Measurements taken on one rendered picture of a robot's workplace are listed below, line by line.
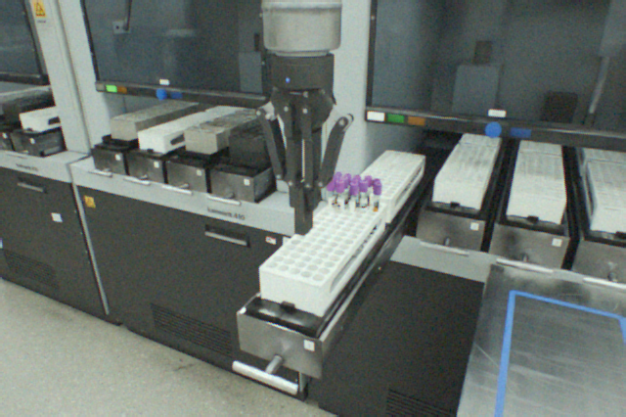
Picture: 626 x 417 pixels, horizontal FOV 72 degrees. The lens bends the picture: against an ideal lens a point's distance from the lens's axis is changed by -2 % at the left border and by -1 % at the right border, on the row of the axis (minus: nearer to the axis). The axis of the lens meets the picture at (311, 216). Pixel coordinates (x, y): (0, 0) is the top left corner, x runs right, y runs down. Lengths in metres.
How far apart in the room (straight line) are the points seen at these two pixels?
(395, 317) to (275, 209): 0.40
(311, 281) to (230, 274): 0.73
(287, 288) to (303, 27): 0.34
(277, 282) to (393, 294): 0.51
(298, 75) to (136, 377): 1.44
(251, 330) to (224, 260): 0.66
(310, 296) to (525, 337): 0.28
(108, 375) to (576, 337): 1.53
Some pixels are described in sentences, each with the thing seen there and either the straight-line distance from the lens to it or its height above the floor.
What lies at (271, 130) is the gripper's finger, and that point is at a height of 1.06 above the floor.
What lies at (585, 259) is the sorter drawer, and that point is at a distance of 0.98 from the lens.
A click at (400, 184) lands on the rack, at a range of 0.93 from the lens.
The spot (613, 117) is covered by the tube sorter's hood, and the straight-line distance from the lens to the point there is 0.96.
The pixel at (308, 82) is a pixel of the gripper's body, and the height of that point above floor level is 1.12.
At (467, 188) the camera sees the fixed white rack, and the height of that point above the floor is 0.86.
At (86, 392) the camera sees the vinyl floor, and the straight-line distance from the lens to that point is 1.79.
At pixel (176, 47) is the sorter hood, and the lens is 1.27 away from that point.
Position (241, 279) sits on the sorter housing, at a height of 0.48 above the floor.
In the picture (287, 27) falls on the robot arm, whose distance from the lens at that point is 0.50.
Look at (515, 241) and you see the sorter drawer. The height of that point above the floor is 0.78.
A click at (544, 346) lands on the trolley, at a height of 0.82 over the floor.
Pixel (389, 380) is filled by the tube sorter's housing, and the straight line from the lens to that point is 1.27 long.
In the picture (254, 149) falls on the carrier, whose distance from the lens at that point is 1.18.
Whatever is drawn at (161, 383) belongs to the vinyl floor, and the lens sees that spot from 1.72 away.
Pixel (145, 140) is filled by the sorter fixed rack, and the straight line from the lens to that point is 1.37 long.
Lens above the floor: 1.21
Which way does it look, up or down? 26 degrees down
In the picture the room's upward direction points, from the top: straight up
